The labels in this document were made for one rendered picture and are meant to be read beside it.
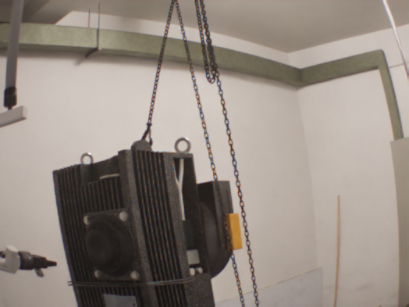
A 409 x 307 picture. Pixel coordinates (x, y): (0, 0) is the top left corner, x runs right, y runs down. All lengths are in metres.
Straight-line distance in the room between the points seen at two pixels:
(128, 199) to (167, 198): 0.23
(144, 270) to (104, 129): 1.73
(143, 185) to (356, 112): 3.31
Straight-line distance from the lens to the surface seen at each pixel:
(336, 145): 5.32
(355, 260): 5.26
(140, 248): 2.12
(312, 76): 5.38
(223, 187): 2.48
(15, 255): 2.20
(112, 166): 2.19
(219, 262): 2.49
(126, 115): 3.85
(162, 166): 2.31
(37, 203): 3.25
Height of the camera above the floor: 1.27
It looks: 7 degrees up
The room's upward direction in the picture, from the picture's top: 8 degrees counter-clockwise
